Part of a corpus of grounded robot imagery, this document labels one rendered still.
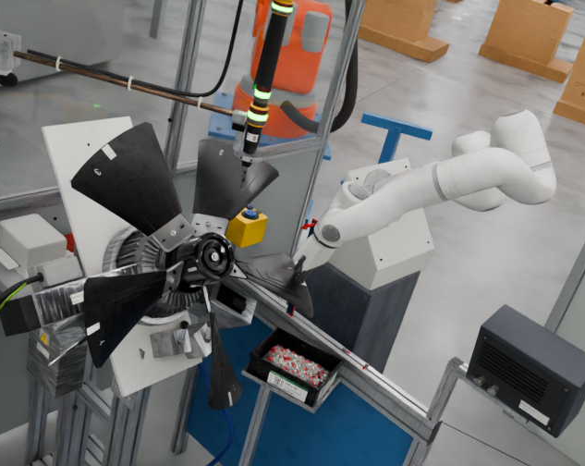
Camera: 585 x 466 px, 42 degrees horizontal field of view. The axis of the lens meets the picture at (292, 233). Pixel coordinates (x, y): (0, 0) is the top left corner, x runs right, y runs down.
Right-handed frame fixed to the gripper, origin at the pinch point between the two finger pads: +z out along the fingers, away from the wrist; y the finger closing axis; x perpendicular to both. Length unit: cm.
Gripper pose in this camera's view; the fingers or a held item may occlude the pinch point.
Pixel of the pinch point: (300, 275)
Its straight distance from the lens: 201.8
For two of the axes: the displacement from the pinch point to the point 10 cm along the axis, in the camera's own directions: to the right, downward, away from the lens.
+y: -6.6, 2.1, -7.2
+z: -4.4, 6.8, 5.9
